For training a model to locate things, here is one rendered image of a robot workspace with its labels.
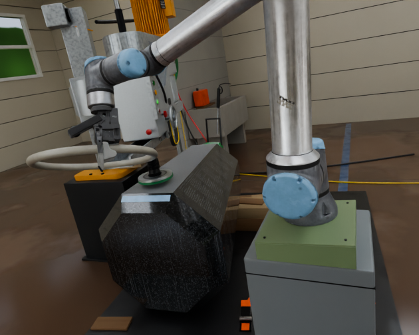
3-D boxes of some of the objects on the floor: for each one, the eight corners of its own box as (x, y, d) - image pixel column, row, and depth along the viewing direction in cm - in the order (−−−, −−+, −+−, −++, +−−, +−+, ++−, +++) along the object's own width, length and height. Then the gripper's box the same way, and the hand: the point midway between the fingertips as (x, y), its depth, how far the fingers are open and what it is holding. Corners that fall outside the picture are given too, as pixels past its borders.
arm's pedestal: (383, 365, 154) (383, 203, 129) (394, 490, 111) (397, 285, 86) (279, 343, 175) (261, 201, 150) (253, 441, 132) (223, 265, 107)
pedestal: (82, 260, 293) (57, 185, 271) (122, 224, 351) (105, 160, 329) (144, 265, 269) (123, 183, 247) (177, 226, 328) (162, 156, 306)
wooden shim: (90, 330, 206) (90, 328, 205) (98, 318, 215) (98, 316, 214) (126, 330, 200) (126, 328, 200) (133, 318, 210) (132, 316, 209)
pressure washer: (213, 182, 433) (202, 118, 407) (235, 184, 413) (225, 117, 387) (197, 192, 406) (185, 124, 381) (221, 195, 386) (209, 123, 360)
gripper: (118, 103, 106) (124, 167, 104) (115, 113, 118) (120, 171, 116) (90, 103, 103) (96, 169, 101) (90, 113, 114) (94, 173, 112)
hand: (100, 167), depth 107 cm, fingers closed on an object, 5 cm apart
